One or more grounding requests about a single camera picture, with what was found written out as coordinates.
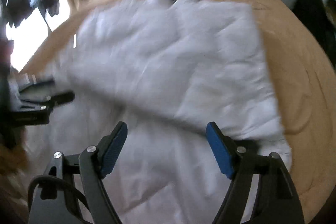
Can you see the white puffer jacket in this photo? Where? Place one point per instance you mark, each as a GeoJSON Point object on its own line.
{"type": "Point", "coordinates": [166, 69]}

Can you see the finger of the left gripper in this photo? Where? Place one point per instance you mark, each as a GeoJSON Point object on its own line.
{"type": "Point", "coordinates": [59, 99]}

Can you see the person's left hand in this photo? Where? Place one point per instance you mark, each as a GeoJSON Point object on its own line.
{"type": "Point", "coordinates": [13, 153]}

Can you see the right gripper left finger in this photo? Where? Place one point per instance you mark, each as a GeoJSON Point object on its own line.
{"type": "Point", "coordinates": [95, 163]}

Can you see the tan bedspread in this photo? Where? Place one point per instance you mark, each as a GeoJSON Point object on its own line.
{"type": "Point", "coordinates": [304, 81]}

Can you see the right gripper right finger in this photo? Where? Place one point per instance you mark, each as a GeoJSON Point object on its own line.
{"type": "Point", "coordinates": [276, 199]}

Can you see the hanging dark clothes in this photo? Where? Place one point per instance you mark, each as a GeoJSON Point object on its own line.
{"type": "Point", "coordinates": [15, 11]}

